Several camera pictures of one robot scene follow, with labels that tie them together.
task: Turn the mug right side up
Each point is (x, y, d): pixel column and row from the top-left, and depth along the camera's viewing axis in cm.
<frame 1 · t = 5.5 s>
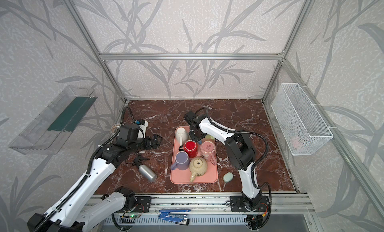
left hand: (157, 135, 77), fingers open
right hand: (197, 133, 94), fingers closed
white mug: (181, 135, 91), point 10 cm above the table
red mug: (191, 147, 86), point 9 cm above the table
purple mug: (182, 161, 82), point 9 cm above the table
pink mug: (207, 150, 82), point 12 cm above the table
beige ceramic teapot: (198, 166, 79), point 10 cm above the table
silver spray bottle: (144, 170, 83), point 3 cm above the table
pink plastic tray: (182, 177, 84), on the table

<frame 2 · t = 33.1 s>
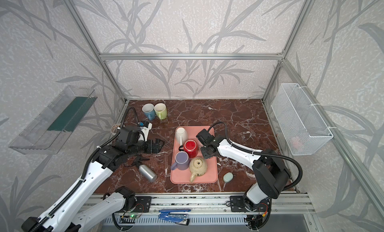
left hand: (159, 138, 74), fingers open
right hand: (207, 147, 88), fingers closed
blue flower mug: (148, 110, 105), point 9 cm above the table
light green mug: (160, 109, 107), point 8 cm above the table
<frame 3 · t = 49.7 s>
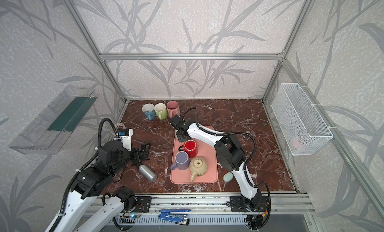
left hand: (145, 140, 70), fingers open
right hand: (184, 131, 94), fingers closed
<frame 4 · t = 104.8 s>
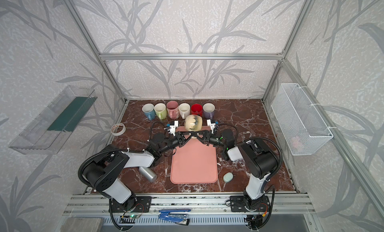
left hand: (195, 131, 78), fingers closed
right hand: (194, 131, 81), fingers closed
red mug: (196, 109, 110), point 6 cm above the table
purple mug: (208, 110, 110), point 5 cm above the table
beige ceramic teapot: (193, 123, 80), point 23 cm above the table
white tape roll: (118, 129, 106), on the table
